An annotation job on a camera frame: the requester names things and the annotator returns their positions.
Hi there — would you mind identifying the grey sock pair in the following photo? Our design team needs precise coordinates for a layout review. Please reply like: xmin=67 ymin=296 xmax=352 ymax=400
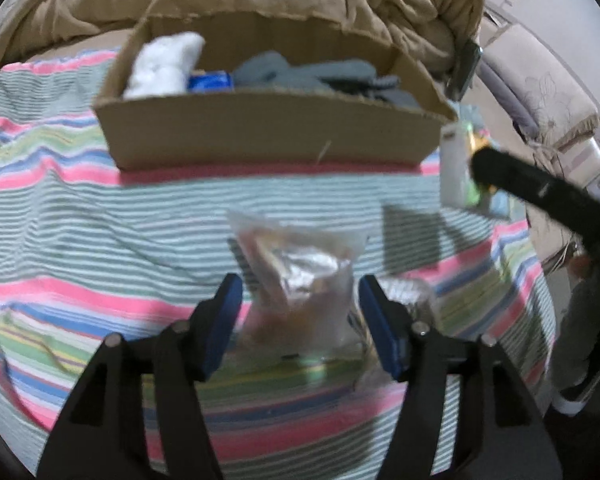
xmin=326 ymin=76 xmax=420 ymax=110

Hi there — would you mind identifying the bear print tissue pack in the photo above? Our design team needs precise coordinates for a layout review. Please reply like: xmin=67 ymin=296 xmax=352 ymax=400
xmin=439 ymin=122 xmax=512 ymax=220

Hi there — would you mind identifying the blue tissue packet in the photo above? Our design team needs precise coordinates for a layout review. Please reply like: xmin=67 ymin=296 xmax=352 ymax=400
xmin=187 ymin=70 xmax=234 ymax=93

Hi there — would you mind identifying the clear bag of snacks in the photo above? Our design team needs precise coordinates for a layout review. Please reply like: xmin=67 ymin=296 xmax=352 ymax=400
xmin=227 ymin=211 xmax=367 ymax=362

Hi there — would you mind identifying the cardboard box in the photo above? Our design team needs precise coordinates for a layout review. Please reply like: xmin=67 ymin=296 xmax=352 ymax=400
xmin=93 ymin=12 xmax=457 ymax=171

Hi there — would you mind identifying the white sock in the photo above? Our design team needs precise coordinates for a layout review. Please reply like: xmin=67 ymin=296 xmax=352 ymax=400
xmin=122 ymin=32 xmax=206 ymax=100

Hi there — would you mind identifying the striped colourful towel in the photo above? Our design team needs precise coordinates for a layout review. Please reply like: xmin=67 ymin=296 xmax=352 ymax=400
xmin=0 ymin=50 xmax=556 ymax=471

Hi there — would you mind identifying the beige cushioned chair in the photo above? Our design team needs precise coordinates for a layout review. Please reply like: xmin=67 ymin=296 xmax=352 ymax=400
xmin=471 ymin=14 xmax=600 ymax=212

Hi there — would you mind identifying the grey knitted sock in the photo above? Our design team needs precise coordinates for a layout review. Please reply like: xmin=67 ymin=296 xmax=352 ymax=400
xmin=232 ymin=51 xmax=386 ymax=93

